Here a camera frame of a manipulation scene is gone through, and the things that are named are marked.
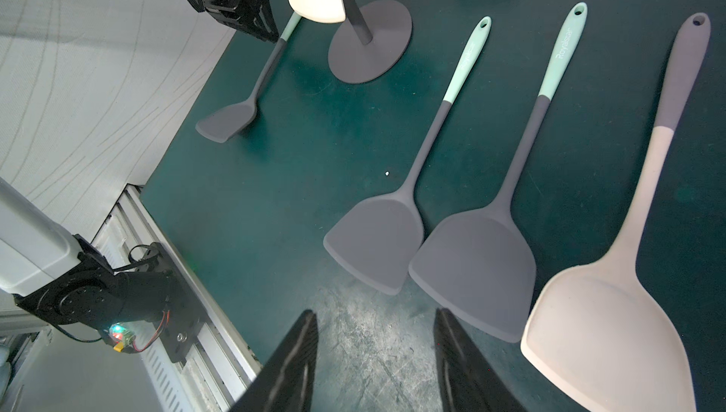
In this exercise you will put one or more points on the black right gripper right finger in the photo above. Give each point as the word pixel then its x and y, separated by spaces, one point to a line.
pixel 467 381

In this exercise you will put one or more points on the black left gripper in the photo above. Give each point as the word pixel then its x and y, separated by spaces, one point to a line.
pixel 252 17

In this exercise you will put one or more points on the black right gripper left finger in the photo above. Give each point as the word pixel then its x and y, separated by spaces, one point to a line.
pixel 286 382

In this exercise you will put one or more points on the green handled grey turner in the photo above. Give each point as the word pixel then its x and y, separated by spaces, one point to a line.
pixel 477 263

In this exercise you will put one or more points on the green handled grey spoon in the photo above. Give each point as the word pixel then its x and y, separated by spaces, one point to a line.
pixel 227 122

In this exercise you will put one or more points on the grey handled beige spatula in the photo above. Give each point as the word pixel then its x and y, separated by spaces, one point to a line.
pixel 595 332

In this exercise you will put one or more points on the green handled grey spatula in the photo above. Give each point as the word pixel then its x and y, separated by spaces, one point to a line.
pixel 377 239

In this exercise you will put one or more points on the grey utensil rack stand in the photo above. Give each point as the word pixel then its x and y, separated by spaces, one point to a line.
pixel 370 40

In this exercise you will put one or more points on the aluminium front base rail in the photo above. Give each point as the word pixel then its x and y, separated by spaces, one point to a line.
pixel 199 362

